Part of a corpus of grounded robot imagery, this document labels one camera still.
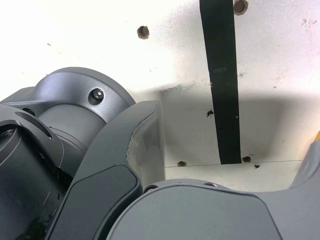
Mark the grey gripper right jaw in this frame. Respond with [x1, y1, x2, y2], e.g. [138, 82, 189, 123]
[92, 141, 320, 240]

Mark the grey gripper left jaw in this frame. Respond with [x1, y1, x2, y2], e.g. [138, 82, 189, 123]
[46, 99, 166, 240]

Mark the black tape strip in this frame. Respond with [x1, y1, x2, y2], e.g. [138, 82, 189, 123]
[199, 0, 243, 165]

